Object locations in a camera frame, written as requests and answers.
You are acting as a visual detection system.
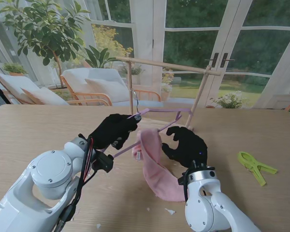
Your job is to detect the pink square towel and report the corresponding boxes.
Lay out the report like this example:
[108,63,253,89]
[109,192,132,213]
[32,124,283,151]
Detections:
[131,129,188,203]

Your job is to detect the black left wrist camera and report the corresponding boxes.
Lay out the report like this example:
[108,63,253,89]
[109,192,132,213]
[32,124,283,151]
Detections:
[91,151,114,174]

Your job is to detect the printed garden room backdrop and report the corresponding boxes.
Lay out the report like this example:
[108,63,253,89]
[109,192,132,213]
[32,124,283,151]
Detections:
[0,0,290,114]

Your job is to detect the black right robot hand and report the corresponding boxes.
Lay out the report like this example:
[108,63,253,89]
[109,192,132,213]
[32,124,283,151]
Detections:
[161,126,208,169]

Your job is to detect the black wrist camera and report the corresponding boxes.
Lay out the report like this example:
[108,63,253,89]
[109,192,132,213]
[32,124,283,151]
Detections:
[177,171,190,187]
[91,151,114,174]

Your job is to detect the green clothes peg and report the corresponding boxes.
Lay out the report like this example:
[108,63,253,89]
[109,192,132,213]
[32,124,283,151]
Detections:
[237,151,278,187]

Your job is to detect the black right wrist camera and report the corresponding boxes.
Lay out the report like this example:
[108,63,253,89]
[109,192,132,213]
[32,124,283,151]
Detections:
[177,171,190,187]

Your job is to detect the wooden drying rack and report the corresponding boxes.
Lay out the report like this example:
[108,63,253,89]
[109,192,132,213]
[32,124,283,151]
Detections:
[116,53,222,132]

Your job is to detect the black red left arm cables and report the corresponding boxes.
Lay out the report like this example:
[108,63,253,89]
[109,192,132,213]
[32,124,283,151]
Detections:
[53,136,99,232]

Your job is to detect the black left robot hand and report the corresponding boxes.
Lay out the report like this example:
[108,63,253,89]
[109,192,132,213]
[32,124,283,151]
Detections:
[88,113,142,151]

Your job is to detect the pink clothes hanger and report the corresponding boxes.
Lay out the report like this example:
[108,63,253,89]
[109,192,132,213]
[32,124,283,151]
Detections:
[112,88,193,158]

